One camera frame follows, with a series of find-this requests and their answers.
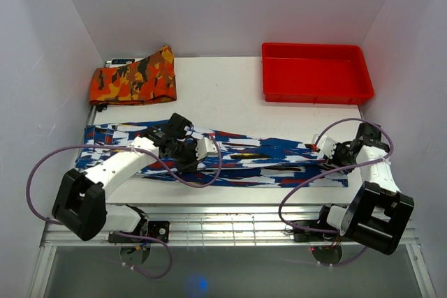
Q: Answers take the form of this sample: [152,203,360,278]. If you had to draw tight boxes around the blue white red patterned trousers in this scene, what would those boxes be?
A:
[75,120,330,188]

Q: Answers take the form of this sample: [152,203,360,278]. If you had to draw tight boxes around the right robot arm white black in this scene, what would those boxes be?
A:
[314,121,414,255]

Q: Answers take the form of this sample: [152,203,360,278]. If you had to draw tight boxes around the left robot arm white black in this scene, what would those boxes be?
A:
[52,113,218,242]

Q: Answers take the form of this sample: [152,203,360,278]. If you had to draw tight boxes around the orange camouflage folded trousers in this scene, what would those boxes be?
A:
[89,45,177,106]

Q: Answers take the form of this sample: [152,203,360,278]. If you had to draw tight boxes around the red plastic tray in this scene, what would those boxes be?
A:
[261,43,374,105]

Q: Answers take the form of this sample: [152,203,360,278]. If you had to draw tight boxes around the small blue white label card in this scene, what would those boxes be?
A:
[105,58,135,68]

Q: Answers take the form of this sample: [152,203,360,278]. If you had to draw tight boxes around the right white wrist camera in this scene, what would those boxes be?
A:
[311,135,338,159]

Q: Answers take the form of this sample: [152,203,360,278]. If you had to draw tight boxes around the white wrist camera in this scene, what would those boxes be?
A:
[196,137,219,161]
[311,135,338,159]

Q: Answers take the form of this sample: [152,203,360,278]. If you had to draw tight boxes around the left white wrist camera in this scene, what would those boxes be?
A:
[196,137,219,161]

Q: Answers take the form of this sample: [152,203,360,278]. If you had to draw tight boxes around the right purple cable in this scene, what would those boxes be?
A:
[277,117,395,269]

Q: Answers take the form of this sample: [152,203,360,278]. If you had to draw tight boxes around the purple cable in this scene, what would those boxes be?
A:
[277,117,395,269]
[27,131,224,280]

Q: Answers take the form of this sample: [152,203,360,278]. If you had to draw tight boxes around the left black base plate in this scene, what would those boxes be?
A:
[108,221,170,244]

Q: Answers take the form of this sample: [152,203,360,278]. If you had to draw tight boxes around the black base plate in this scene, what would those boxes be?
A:
[108,221,170,244]
[285,220,348,244]

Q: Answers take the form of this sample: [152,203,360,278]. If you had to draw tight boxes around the aluminium rail frame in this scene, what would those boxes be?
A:
[40,105,420,250]

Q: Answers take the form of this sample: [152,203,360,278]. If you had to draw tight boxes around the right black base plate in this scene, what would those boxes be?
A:
[285,220,348,244]

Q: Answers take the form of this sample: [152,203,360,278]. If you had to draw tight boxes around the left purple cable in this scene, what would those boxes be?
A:
[27,131,224,280]

